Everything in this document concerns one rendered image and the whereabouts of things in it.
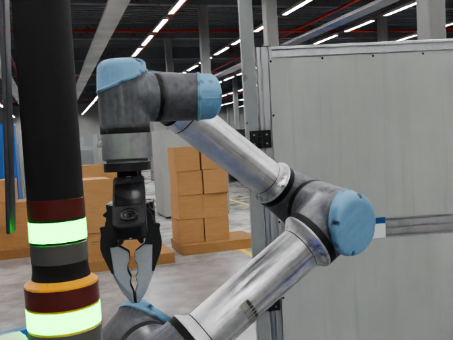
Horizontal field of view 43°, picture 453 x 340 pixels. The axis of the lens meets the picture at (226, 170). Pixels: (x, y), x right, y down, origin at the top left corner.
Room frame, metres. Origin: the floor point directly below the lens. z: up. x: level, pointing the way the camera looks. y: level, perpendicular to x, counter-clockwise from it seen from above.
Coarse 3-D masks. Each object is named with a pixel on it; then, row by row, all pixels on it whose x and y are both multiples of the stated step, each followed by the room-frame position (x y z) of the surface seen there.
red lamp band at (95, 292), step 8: (80, 288) 0.32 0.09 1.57; (88, 288) 0.33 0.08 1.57; (96, 288) 0.34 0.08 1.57; (24, 296) 0.33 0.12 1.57; (32, 296) 0.32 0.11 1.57; (40, 296) 0.32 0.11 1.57; (48, 296) 0.32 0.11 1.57; (56, 296) 0.32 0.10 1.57; (64, 296) 0.32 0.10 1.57; (72, 296) 0.32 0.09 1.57; (80, 296) 0.32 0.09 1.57; (88, 296) 0.33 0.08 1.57; (96, 296) 0.34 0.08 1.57; (32, 304) 0.32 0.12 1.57; (40, 304) 0.32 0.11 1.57; (48, 304) 0.32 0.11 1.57; (56, 304) 0.32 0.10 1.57; (64, 304) 0.32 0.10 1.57; (72, 304) 0.32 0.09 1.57; (80, 304) 0.32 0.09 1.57; (88, 304) 0.33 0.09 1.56; (40, 312) 0.32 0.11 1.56; (48, 312) 0.32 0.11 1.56
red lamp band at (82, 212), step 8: (56, 200) 0.32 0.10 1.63; (64, 200) 0.33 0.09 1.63; (72, 200) 0.33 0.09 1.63; (80, 200) 0.34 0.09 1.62; (32, 208) 0.33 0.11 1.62; (40, 208) 0.32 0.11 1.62; (48, 208) 0.32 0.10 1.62; (56, 208) 0.32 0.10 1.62; (64, 208) 0.33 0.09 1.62; (72, 208) 0.33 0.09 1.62; (80, 208) 0.33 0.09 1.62; (32, 216) 0.33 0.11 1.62; (40, 216) 0.32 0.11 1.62; (48, 216) 0.32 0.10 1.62; (56, 216) 0.32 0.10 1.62; (64, 216) 0.33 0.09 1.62; (72, 216) 0.33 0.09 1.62; (80, 216) 0.33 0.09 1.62
